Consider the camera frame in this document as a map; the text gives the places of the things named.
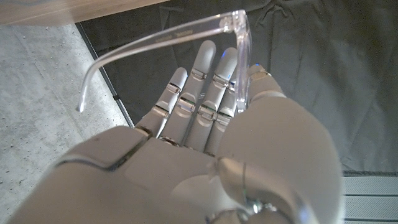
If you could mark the grey ribbed floor panel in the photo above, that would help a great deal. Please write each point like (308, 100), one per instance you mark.
(370, 186)

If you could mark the black backdrop stand pole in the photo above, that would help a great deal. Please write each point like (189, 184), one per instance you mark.
(109, 84)

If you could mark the clear plastic glasses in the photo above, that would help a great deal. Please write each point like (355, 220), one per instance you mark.
(174, 35)

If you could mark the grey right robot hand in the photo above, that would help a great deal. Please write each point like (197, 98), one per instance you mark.
(140, 174)

